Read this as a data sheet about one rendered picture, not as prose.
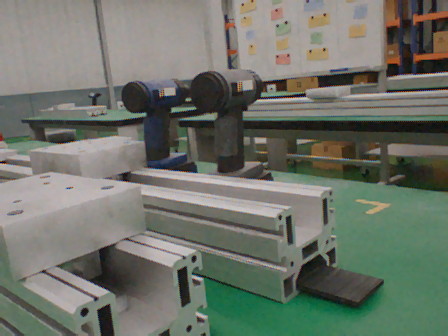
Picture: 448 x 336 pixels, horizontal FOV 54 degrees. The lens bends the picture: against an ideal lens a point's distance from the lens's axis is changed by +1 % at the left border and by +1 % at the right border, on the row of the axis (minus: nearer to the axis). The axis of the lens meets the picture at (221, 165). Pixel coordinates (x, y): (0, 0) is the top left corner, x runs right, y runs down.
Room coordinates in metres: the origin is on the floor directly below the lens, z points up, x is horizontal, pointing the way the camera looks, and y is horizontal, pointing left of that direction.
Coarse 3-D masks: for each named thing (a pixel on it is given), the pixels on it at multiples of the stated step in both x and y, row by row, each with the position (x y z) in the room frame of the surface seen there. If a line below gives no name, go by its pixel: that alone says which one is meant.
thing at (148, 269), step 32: (128, 256) 0.32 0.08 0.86; (160, 256) 0.29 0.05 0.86; (192, 256) 0.30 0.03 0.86; (0, 288) 0.33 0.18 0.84; (32, 288) 0.27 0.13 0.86; (64, 288) 0.26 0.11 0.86; (96, 288) 0.25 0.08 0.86; (128, 288) 0.32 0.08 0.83; (160, 288) 0.29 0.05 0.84; (192, 288) 0.29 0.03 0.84; (0, 320) 0.33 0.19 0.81; (32, 320) 0.27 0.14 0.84; (64, 320) 0.24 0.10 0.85; (96, 320) 0.24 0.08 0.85; (128, 320) 0.28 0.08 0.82; (160, 320) 0.28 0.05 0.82; (192, 320) 0.29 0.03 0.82
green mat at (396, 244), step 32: (352, 192) 0.71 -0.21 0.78; (384, 192) 0.69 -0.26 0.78; (416, 192) 0.67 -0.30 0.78; (352, 224) 0.55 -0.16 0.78; (384, 224) 0.54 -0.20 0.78; (416, 224) 0.53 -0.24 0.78; (352, 256) 0.45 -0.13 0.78; (384, 256) 0.45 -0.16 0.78; (416, 256) 0.44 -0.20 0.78; (224, 288) 0.41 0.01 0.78; (384, 288) 0.38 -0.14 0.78; (416, 288) 0.37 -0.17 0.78; (224, 320) 0.35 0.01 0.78; (256, 320) 0.34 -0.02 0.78; (288, 320) 0.34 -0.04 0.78; (320, 320) 0.33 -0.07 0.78; (352, 320) 0.33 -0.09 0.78; (384, 320) 0.33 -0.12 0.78; (416, 320) 0.32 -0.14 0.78
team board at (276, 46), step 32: (256, 0) 4.06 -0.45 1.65; (288, 0) 3.78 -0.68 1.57; (320, 0) 3.53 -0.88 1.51; (352, 0) 3.31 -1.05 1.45; (384, 0) 3.14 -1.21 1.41; (256, 32) 4.09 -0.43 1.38; (288, 32) 3.80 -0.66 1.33; (320, 32) 3.54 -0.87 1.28; (352, 32) 3.32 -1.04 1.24; (384, 32) 3.14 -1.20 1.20; (256, 64) 4.11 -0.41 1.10; (288, 64) 3.81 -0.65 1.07; (320, 64) 3.56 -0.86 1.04; (352, 64) 3.33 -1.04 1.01; (384, 64) 3.13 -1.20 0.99; (256, 160) 4.27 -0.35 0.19; (320, 160) 3.64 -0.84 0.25; (352, 160) 3.40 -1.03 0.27; (384, 160) 3.18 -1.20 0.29
